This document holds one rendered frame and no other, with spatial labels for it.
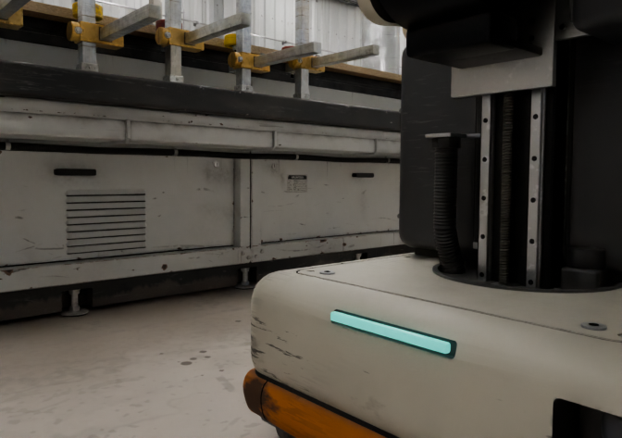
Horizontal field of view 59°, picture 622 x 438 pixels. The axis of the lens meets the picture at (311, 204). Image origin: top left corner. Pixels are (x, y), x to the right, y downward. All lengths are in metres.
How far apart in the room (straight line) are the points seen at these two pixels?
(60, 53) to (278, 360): 1.24
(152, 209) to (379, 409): 1.36
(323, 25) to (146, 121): 10.65
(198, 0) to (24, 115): 8.99
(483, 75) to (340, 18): 11.76
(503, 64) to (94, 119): 1.11
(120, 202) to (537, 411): 1.52
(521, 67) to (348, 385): 0.49
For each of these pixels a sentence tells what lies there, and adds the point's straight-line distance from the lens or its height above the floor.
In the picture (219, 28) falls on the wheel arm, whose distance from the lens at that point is 1.57.
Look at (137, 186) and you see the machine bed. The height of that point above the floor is 0.39.
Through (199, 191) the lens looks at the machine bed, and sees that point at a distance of 2.01.
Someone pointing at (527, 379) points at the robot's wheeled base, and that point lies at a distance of 0.59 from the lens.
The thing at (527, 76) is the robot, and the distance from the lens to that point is 0.84.
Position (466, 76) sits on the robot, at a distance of 0.89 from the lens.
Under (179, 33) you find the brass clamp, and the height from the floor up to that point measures 0.84.
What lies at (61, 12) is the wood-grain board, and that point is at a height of 0.88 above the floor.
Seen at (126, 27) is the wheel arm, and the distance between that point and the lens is 1.47.
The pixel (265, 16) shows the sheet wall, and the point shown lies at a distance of 11.24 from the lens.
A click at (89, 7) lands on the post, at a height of 0.87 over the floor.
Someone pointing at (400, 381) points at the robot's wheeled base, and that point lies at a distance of 0.68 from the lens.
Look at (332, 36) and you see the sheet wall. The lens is 12.34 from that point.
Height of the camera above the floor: 0.43
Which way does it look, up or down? 3 degrees down
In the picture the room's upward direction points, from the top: straight up
